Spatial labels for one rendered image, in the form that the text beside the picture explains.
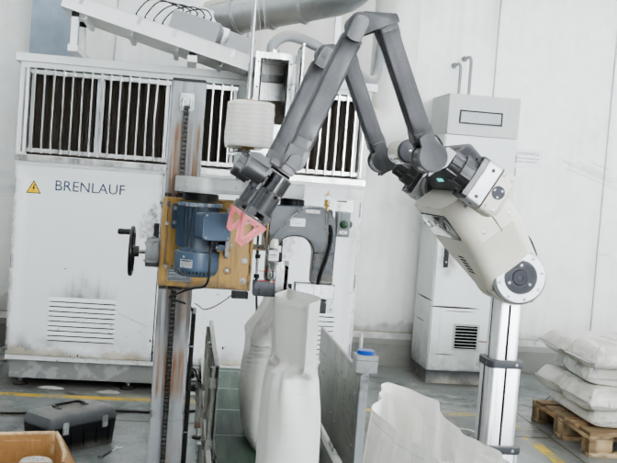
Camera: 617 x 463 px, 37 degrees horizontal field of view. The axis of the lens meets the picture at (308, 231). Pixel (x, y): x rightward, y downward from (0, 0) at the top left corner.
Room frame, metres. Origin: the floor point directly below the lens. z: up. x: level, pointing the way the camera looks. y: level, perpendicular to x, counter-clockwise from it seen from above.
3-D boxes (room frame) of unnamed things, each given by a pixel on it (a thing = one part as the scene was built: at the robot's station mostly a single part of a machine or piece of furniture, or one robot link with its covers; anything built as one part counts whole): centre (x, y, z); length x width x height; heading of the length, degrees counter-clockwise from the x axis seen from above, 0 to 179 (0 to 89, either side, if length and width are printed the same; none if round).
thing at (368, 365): (3.27, -0.23, 0.81); 0.08 x 0.08 x 0.06; 7
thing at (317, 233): (3.48, 0.04, 1.21); 0.30 x 0.25 x 0.30; 7
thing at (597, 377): (5.66, -1.86, 0.44); 0.66 x 0.42 x 0.14; 2
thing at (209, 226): (3.07, 0.31, 1.25); 0.10 x 0.08 x 0.12; 122
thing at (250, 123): (3.19, 0.23, 1.61); 0.17 x 0.17 x 0.17
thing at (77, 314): (6.53, 0.83, 1.05); 2.28 x 1.16 x 2.09; 97
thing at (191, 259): (3.16, 0.37, 1.21); 0.15 x 0.15 x 0.25
